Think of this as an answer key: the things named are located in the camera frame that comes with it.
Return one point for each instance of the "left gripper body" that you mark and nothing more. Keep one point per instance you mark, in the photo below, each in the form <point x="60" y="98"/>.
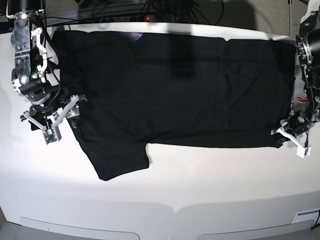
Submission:
<point x="302" y="118"/>

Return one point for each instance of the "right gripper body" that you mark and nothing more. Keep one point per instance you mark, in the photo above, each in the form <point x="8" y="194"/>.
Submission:
<point x="52" y="103"/>

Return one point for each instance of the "black T-shirt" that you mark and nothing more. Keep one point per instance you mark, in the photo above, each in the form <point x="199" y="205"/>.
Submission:
<point x="172" y="89"/>

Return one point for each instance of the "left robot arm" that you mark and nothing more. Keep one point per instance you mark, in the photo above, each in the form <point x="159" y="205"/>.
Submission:
<point x="305" y="102"/>

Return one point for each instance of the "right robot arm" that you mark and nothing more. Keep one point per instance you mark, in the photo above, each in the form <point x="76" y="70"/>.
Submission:
<point x="33" y="76"/>

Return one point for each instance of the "black power strip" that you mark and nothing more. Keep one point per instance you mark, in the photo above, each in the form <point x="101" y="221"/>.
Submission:
<point x="133" y="18"/>

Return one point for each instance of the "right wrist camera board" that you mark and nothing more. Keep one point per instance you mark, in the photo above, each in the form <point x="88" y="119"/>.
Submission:
<point x="52" y="135"/>

